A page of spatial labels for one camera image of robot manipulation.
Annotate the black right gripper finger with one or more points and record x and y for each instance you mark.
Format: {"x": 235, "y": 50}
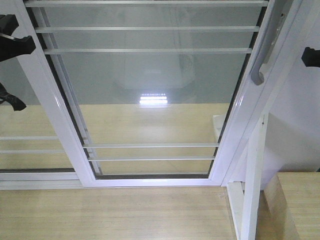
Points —
{"x": 311, "y": 57}

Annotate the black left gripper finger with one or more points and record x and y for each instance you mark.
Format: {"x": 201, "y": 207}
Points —
{"x": 11, "y": 47}

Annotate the grey door handle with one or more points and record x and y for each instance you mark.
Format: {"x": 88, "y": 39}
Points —
{"x": 272, "y": 30}

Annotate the white sliding glass door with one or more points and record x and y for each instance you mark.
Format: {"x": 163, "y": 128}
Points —
{"x": 150, "y": 53}

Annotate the white fixed glass door panel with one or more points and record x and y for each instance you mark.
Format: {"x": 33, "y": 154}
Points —
{"x": 31, "y": 154}

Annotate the light wooden box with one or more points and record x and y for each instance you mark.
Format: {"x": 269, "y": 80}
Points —
{"x": 293, "y": 200}

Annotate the white wooden support brace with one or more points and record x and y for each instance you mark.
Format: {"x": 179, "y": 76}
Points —
{"x": 244, "y": 196}

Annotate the light plywood floor platform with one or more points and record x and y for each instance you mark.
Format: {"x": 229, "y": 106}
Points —
{"x": 146, "y": 173}

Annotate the white door frame post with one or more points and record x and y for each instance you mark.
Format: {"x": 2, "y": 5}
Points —
{"x": 289, "y": 96}

